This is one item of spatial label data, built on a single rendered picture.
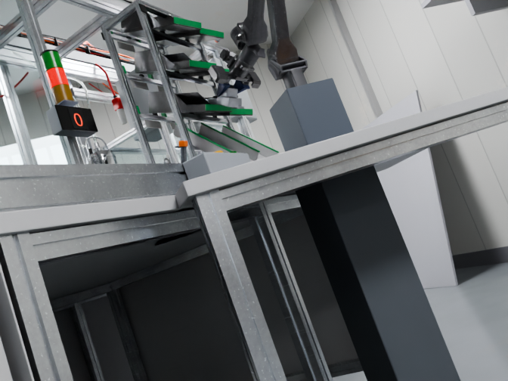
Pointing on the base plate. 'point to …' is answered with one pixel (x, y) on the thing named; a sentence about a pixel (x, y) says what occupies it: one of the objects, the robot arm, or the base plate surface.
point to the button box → (213, 162)
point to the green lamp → (51, 60)
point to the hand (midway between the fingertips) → (227, 88)
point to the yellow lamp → (63, 91)
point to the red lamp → (56, 76)
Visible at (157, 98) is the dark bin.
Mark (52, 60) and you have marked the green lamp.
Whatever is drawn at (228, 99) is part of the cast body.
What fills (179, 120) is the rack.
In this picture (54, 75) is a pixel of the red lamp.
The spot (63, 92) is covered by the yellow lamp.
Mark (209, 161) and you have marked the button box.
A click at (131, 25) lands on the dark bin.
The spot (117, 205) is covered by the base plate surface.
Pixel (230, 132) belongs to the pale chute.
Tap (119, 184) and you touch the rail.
